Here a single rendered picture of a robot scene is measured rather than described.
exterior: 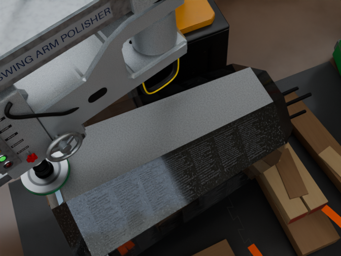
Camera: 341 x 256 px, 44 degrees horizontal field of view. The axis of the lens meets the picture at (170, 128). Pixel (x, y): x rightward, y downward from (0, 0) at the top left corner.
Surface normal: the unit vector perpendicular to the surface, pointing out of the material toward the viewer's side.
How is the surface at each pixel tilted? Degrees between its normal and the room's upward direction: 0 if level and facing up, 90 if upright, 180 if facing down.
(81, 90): 90
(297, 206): 0
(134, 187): 45
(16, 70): 90
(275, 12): 0
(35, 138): 90
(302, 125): 0
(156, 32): 90
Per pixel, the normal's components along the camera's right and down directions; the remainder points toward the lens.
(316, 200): -0.07, -0.48
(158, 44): 0.26, 0.84
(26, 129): 0.62, 0.67
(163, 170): 0.27, 0.21
